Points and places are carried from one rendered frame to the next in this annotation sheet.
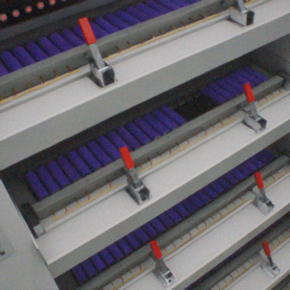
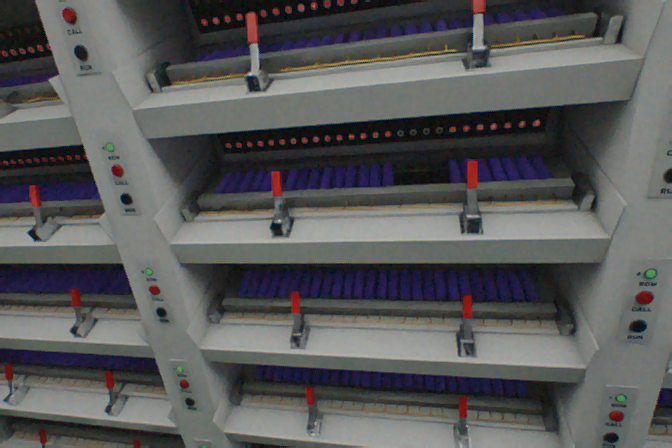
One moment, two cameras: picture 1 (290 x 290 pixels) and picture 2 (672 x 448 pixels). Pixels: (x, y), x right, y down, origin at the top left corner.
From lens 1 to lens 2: 40 cm
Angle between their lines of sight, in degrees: 34
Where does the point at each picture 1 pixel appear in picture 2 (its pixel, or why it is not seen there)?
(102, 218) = (236, 233)
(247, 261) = (442, 409)
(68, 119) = (207, 112)
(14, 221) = (146, 187)
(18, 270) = (145, 233)
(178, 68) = (342, 99)
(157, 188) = (302, 232)
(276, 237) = (503, 411)
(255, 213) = (449, 346)
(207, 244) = (364, 340)
